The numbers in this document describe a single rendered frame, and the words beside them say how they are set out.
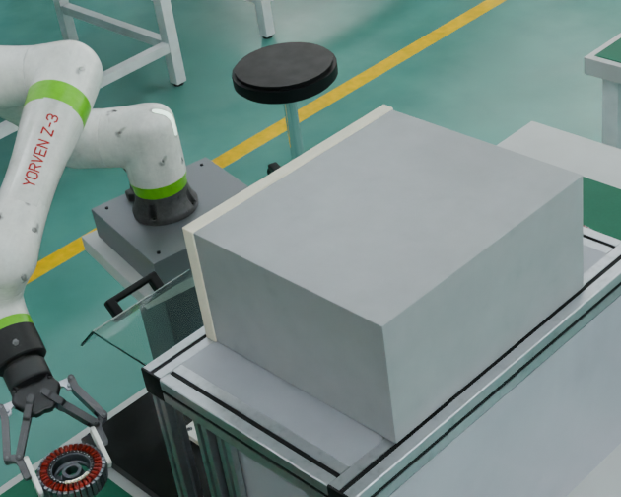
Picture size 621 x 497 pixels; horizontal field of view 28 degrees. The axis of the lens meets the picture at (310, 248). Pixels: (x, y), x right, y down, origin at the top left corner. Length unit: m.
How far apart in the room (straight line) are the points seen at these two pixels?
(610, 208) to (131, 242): 1.05
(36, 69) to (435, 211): 0.88
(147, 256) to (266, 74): 1.40
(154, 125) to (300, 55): 1.44
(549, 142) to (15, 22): 3.73
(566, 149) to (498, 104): 1.80
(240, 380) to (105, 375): 1.91
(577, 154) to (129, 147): 1.05
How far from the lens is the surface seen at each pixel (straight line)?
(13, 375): 2.11
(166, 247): 2.67
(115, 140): 2.67
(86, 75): 2.29
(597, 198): 2.81
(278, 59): 4.01
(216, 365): 1.85
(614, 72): 3.38
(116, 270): 2.78
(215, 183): 2.85
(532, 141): 3.03
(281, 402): 1.76
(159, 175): 2.69
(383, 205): 1.77
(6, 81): 2.35
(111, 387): 3.66
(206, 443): 1.88
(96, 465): 2.06
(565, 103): 4.77
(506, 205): 1.75
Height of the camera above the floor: 2.27
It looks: 34 degrees down
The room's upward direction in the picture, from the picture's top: 9 degrees counter-clockwise
